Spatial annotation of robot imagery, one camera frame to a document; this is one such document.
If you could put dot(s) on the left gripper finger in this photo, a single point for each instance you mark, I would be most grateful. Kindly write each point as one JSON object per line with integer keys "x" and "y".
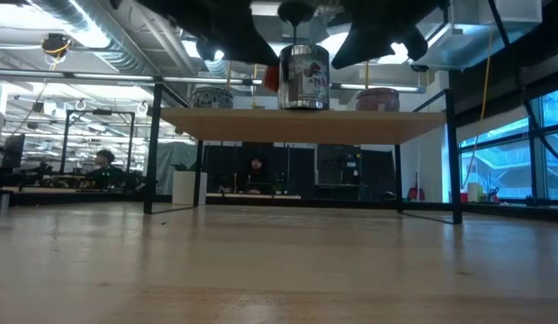
{"x": 247, "y": 40}

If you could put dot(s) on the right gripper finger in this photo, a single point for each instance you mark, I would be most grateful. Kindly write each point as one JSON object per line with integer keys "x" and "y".
{"x": 369, "y": 42}

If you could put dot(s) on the small pink candle tin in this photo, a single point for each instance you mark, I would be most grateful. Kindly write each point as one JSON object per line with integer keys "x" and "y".
{"x": 378, "y": 100}

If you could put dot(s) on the small blue-grey candle tin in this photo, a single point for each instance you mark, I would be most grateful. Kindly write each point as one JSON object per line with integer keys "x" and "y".
{"x": 212, "y": 98}

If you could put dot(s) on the tall silver candle tin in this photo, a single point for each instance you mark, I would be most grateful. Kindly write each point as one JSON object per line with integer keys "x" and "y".
{"x": 303, "y": 81}

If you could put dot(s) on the long ceiling light bar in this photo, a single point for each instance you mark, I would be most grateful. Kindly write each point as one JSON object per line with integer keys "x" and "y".
{"x": 112, "y": 77}

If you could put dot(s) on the wooden shelf riser black legs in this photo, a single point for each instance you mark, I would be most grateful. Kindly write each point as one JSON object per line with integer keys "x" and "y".
{"x": 301, "y": 128}

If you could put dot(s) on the black equipment cabinet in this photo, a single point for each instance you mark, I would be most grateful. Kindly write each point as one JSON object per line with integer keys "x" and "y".
{"x": 346, "y": 157}

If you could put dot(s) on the person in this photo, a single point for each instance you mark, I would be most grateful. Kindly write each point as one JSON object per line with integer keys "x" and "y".
{"x": 256, "y": 168}
{"x": 105, "y": 159}

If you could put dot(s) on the grey tarp cover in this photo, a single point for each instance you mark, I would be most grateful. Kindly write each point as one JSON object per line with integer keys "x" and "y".
{"x": 166, "y": 166}

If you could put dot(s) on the red dustpan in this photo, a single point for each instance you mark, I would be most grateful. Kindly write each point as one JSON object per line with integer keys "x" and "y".
{"x": 416, "y": 194}

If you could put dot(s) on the white pot with plant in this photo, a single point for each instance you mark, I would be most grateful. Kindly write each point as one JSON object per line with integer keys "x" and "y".
{"x": 182, "y": 189}

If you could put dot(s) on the red box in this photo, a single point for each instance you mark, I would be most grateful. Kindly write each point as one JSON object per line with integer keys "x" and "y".
{"x": 462, "y": 197}

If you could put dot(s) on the dark background monitor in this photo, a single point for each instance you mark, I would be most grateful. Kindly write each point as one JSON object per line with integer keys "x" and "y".
{"x": 13, "y": 150}

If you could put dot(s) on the large silver air duct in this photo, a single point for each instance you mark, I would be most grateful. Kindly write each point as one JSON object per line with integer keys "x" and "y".
{"x": 468, "y": 45}

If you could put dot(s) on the round silver air duct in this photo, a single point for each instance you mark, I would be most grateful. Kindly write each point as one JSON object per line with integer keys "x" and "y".
{"x": 103, "y": 40}

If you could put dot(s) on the black background frame rig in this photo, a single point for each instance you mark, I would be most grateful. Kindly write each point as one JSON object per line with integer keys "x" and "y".
{"x": 99, "y": 112}

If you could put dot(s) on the black aluminium table frame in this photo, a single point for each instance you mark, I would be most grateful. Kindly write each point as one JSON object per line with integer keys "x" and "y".
{"x": 103, "y": 198}

